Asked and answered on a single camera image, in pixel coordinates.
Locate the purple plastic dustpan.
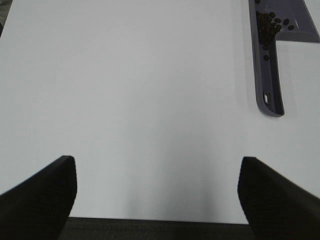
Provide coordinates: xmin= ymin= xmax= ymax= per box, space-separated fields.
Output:
xmin=252 ymin=0 xmax=320 ymax=117

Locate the pile of coffee beans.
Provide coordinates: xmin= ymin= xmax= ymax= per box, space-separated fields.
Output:
xmin=249 ymin=0 xmax=301 ymax=65

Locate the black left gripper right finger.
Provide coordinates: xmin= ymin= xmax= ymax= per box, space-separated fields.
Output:
xmin=237 ymin=156 xmax=320 ymax=240

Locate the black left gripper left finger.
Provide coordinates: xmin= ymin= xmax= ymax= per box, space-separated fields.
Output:
xmin=0 ymin=155 xmax=77 ymax=240

